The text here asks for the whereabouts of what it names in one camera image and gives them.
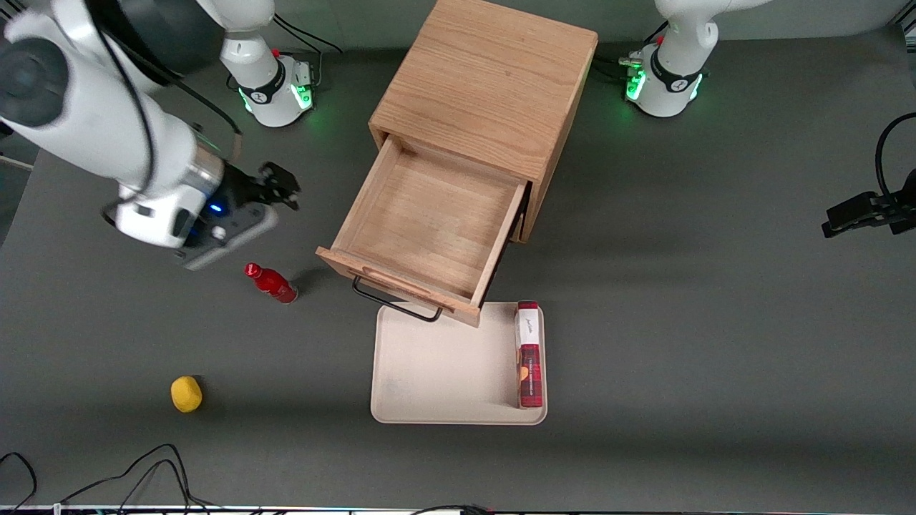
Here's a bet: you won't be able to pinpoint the wooden drawer cabinet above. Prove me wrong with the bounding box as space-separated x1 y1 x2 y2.
369 0 599 245

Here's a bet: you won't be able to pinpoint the black arm base cables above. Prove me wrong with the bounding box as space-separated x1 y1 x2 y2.
272 13 343 88
593 20 670 81

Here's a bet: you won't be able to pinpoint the red bottle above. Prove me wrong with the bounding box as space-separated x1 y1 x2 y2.
244 263 299 305

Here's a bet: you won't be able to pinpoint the beige plastic tray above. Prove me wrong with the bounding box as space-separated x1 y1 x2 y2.
370 301 548 426

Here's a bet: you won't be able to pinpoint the yellow lemon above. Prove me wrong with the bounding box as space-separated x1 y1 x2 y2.
170 376 203 414

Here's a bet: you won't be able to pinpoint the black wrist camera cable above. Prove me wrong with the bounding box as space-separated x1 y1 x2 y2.
89 14 244 208

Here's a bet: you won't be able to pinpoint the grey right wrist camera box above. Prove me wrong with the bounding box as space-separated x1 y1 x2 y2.
177 202 280 271

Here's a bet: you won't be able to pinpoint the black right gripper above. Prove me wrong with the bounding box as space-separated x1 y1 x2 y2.
211 162 301 219

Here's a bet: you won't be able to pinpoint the black metal drawer handle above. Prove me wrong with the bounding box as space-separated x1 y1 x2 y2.
351 275 444 323

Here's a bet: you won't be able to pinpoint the wooden drawer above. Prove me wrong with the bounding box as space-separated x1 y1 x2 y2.
316 132 530 328

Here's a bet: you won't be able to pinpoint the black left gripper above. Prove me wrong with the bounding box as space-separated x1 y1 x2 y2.
822 168 916 239

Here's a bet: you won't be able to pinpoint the red cookie box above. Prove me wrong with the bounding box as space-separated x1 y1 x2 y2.
515 300 545 409

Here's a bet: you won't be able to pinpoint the black looped cable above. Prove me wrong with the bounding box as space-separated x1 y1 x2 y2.
877 113 916 201

